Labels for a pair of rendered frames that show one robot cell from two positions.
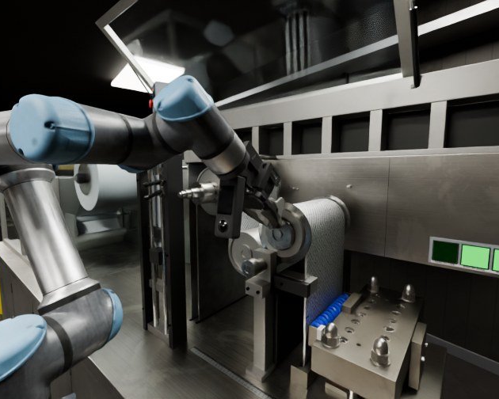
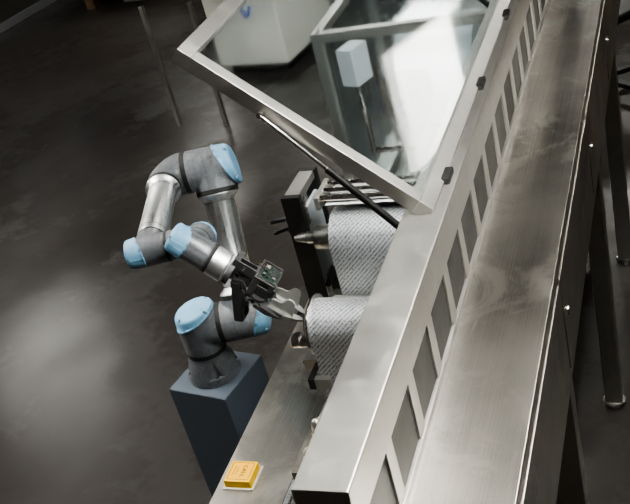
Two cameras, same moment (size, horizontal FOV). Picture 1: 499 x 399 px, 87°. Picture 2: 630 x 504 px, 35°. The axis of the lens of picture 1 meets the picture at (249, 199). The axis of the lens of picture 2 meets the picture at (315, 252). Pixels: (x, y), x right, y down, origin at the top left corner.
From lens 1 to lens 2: 2.31 m
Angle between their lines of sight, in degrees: 74
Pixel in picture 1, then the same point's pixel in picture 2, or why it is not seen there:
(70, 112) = (133, 253)
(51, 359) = (210, 333)
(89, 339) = (234, 329)
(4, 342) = (188, 314)
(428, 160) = not seen: hidden behind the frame
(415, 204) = not seen: hidden behind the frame
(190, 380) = (303, 396)
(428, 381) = not seen: outside the picture
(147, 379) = (290, 376)
